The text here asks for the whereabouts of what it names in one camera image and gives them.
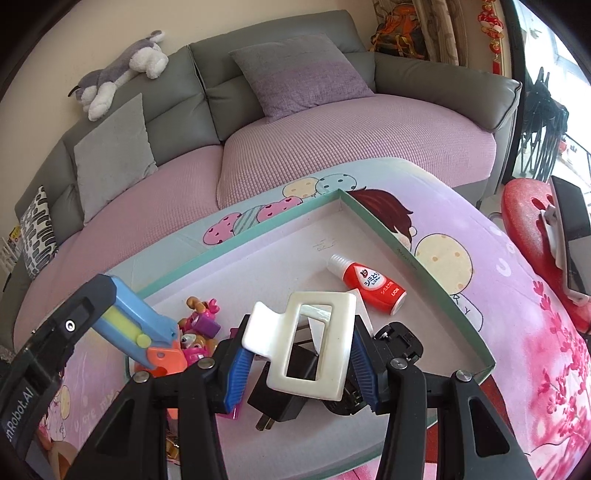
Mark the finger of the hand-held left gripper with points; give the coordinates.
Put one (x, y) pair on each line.
(83, 309)

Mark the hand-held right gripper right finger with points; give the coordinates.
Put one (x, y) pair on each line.
(367, 369)

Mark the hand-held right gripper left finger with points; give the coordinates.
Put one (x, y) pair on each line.
(238, 383)

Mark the black toy car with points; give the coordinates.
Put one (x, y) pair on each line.
(401, 344)

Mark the black charger plug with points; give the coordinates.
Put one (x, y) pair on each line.
(286, 397)

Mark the white hair clip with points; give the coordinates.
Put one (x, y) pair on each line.
(332, 332)

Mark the orange and blue toy gun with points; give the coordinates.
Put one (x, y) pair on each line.
(138, 318)

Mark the small pink toy figure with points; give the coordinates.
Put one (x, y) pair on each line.
(205, 323)

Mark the red bottle with white cap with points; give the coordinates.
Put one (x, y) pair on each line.
(374, 286)

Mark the gold toy car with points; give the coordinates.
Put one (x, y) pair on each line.
(173, 447)

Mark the teal cardboard tray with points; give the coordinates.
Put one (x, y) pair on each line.
(277, 267)

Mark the black and white patterned cushion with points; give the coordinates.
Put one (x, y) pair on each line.
(37, 235)

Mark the small yellow box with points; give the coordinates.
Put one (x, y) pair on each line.
(14, 233)

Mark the grey cushion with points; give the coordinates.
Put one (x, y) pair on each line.
(113, 157)

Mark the red plastic stool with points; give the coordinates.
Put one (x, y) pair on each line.
(526, 217)

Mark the white phone stand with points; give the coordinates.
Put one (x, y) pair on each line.
(554, 230)

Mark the grey and white plush dog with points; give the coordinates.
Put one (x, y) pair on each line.
(120, 69)

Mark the smartphone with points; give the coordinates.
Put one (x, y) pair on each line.
(572, 217)

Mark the grey sofa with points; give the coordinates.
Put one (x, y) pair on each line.
(438, 92)

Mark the purple cushion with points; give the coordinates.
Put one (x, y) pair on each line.
(300, 74)

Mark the black folding rack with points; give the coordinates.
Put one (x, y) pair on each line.
(545, 120)

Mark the orange backpack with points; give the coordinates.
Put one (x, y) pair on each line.
(399, 32)

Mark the patterned curtain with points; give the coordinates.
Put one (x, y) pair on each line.
(443, 32)

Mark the red hanging ornament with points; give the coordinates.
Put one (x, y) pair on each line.
(491, 23)

